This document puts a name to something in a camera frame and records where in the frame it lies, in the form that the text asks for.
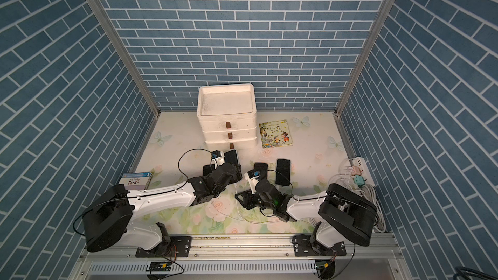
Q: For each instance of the phone with pale green case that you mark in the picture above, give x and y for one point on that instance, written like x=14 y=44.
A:
x=283 y=170

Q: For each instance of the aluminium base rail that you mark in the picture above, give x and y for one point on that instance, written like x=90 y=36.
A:
x=264 y=254

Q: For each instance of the small green circuit board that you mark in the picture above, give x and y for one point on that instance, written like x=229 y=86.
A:
x=161 y=267

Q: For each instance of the white power strip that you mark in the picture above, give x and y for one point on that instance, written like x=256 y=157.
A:
x=360 y=165

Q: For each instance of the dog cover book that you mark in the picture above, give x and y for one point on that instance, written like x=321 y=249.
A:
x=136 y=181

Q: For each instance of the phone with orange case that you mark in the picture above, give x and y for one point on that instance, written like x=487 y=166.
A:
x=208 y=169

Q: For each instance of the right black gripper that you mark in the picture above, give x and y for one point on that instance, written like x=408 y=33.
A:
x=248 y=196

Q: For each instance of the colourful cartoon picture book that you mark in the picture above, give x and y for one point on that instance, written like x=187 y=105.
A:
x=275 y=134

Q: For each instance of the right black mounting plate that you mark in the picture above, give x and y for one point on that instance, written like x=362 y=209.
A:
x=306 y=246

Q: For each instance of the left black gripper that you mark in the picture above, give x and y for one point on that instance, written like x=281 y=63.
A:
x=237 y=174

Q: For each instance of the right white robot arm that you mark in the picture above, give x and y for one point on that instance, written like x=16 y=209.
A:
x=341 y=215

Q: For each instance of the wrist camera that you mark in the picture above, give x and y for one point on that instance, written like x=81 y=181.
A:
x=252 y=178
x=217 y=158

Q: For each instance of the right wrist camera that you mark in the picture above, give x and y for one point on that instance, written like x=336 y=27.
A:
x=252 y=178

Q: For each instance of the white three-drawer storage box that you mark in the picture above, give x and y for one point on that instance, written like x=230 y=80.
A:
x=227 y=116

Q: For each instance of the phone with red case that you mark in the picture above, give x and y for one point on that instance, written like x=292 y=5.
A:
x=261 y=170

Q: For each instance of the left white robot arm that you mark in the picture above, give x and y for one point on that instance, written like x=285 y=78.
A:
x=114 y=217

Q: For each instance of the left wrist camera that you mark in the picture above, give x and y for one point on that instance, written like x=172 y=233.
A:
x=217 y=158

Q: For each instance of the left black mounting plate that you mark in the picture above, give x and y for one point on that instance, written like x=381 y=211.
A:
x=177 y=246

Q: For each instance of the black mounting plate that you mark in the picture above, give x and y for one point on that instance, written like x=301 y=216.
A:
x=306 y=246
x=177 y=246

